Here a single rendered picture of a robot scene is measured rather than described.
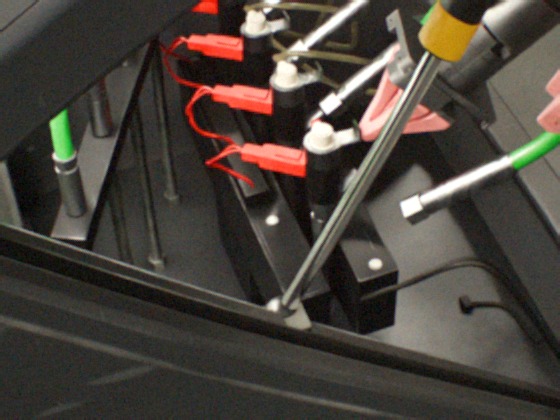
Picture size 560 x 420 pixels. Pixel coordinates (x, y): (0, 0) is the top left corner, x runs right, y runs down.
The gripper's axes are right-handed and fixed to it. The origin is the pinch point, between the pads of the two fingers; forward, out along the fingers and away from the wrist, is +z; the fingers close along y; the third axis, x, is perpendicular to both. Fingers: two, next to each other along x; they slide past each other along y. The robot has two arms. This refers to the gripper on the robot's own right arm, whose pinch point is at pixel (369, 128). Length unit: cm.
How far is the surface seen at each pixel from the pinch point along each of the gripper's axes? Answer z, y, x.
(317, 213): 8.4, -1.9, 2.1
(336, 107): 4.2, -1.3, -6.7
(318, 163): 3.7, 2.3, 2.4
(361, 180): -18.7, 24.2, 33.2
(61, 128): 8.9, 22.9, 6.9
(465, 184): -7.1, -1.4, 10.4
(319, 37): 3.9, -0.1, -15.1
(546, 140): -14.3, -2.5, 10.7
